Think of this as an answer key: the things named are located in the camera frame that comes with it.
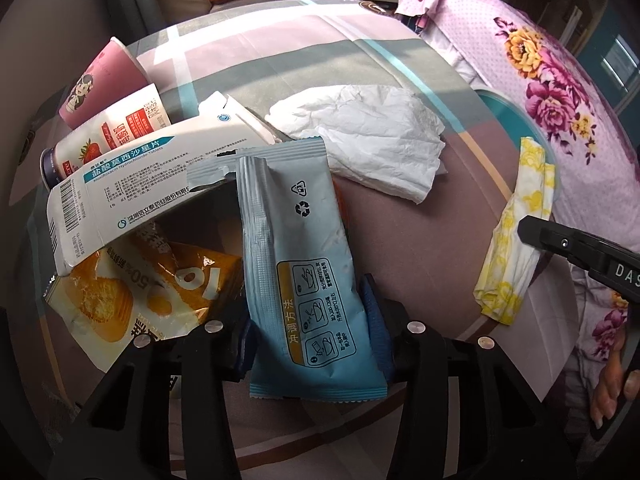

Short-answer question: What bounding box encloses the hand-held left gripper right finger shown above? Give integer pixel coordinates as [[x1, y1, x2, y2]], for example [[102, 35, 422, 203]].
[[357, 274, 581, 480]]

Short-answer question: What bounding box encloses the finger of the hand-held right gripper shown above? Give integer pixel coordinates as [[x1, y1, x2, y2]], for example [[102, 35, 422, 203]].
[[517, 215, 603, 273]]

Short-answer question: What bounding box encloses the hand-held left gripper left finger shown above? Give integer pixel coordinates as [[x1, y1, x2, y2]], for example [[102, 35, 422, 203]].
[[47, 317, 256, 480]]

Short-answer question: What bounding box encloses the yellow print tissue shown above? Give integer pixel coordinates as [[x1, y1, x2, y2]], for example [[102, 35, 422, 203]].
[[474, 137, 557, 327]]

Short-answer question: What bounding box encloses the light blue sachet packet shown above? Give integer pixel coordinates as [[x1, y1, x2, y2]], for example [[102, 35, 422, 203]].
[[186, 137, 388, 403]]

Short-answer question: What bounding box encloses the white medicine box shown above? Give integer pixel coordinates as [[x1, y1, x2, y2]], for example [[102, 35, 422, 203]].
[[46, 91, 283, 276]]

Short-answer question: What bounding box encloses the strawberry drink bottle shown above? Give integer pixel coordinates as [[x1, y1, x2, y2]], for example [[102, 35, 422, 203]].
[[40, 84, 173, 191]]

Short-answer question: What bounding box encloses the pink cartoon paper cup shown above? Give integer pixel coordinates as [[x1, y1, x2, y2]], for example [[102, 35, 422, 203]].
[[57, 37, 151, 131]]

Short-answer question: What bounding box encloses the person's right hand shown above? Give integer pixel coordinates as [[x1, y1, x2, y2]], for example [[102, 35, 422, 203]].
[[590, 329, 640, 431]]

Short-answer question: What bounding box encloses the yellow bread wrapper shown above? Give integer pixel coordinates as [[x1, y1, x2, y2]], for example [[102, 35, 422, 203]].
[[45, 230, 246, 373]]

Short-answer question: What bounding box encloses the white crumpled tissue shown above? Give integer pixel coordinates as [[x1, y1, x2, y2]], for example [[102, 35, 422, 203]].
[[265, 85, 446, 204]]

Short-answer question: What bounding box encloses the pink floral blanket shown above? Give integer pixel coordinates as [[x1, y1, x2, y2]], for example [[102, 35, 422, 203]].
[[395, 0, 640, 361]]

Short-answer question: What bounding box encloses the grey upholstered panel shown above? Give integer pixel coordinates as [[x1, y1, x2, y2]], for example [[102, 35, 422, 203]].
[[0, 0, 176, 211]]

